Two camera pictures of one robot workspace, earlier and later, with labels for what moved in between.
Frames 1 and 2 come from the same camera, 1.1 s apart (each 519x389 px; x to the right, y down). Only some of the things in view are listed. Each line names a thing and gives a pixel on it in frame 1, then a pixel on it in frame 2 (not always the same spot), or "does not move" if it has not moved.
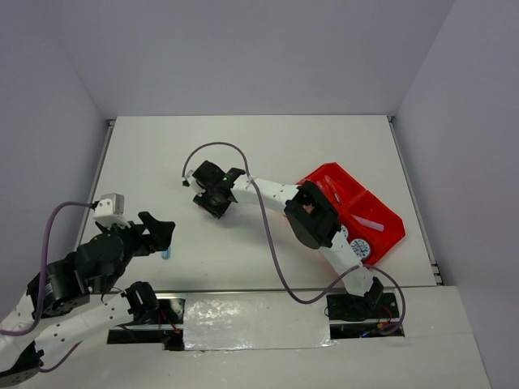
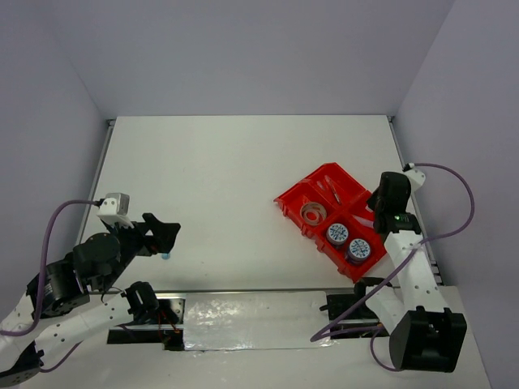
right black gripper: [216, 211] → [372, 198]
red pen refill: [332, 188] does not move
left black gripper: [159, 239] does not move
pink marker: [370, 224] does not move
